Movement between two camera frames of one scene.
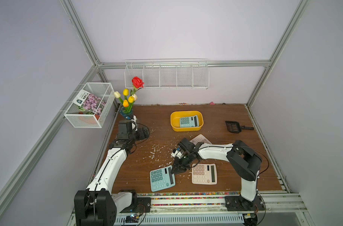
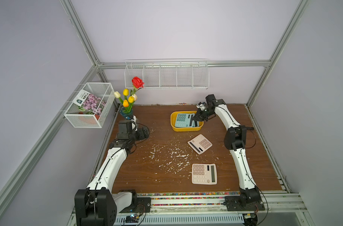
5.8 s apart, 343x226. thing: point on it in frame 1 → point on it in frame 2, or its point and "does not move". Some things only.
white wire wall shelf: x=169 y=73 does not move
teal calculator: x=161 y=178 → x=184 y=120
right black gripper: x=177 y=165 → x=200 y=116
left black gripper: x=141 y=135 does not move
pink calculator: x=200 y=138 does not move
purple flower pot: x=92 y=105 does not move
